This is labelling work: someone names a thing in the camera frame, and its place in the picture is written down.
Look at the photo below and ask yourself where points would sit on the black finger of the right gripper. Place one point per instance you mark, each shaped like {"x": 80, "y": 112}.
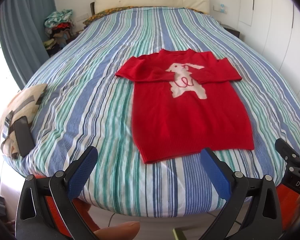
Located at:
{"x": 287, "y": 152}

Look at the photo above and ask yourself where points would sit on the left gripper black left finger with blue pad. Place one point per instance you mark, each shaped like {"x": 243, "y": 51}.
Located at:
{"x": 34, "y": 219}

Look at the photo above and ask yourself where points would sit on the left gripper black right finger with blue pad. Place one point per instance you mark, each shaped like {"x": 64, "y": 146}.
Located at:
{"x": 263, "y": 218}

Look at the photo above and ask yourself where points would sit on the red sweater with white rabbit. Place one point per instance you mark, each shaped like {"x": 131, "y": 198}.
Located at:
{"x": 183, "y": 102}

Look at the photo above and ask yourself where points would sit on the pile of mixed clothes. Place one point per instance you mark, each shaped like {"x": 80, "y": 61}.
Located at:
{"x": 58, "y": 28}

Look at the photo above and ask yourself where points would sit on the person's hand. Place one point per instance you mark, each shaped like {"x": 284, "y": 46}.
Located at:
{"x": 123, "y": 231}

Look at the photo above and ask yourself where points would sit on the black smartphone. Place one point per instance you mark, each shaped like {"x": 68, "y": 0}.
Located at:
{"x": 23, "y": 136}

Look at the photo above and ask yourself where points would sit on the patterned beige cushion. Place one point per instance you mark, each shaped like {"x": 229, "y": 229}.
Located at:
{"x": 25, "y": 103}

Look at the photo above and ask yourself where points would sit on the dark bedside table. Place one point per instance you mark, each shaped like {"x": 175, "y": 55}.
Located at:
{"x": 231, "y": 30}

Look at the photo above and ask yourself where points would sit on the teal window curtain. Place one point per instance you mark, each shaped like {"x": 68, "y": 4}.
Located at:
{"x": 22, "y": 34}

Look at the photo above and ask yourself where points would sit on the yellow patterned pillow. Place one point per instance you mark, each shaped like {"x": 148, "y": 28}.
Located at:
{"x": 104, "y": 13}

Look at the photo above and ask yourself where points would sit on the wall socket with blue sticker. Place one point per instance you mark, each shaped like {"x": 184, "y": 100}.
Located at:
{"x": 220, "y": 8}

